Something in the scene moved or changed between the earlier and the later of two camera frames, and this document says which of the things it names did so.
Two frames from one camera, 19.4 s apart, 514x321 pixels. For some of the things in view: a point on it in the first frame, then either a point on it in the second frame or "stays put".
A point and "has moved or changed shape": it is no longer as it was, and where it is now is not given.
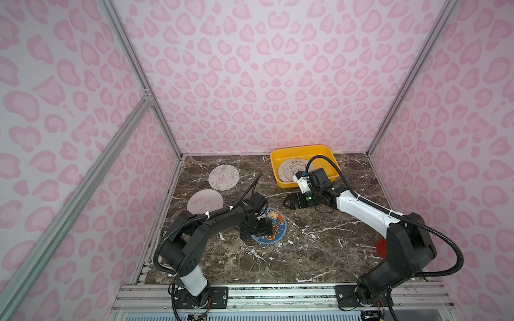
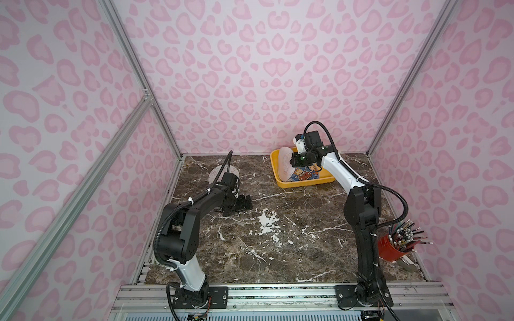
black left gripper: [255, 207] → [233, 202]
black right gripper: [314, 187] → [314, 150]
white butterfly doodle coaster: [223, 177] stays put
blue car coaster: [279, 226] has moved or changed shape
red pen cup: [381, 247] stays put
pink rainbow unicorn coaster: [203, 200] has moved or changed shape
